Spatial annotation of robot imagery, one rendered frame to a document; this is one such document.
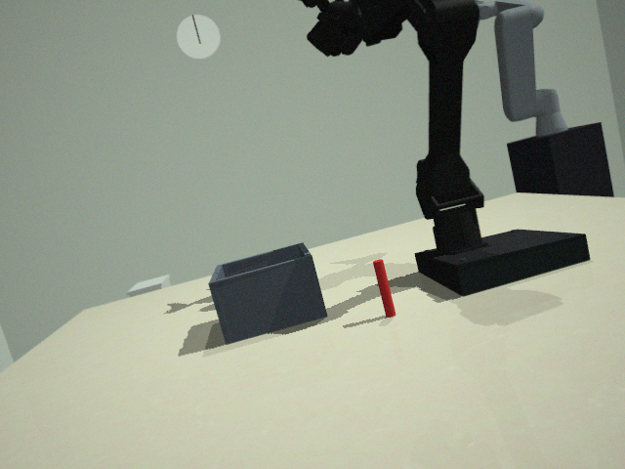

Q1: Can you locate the red peg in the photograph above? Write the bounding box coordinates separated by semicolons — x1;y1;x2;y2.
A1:
373;259;396;318

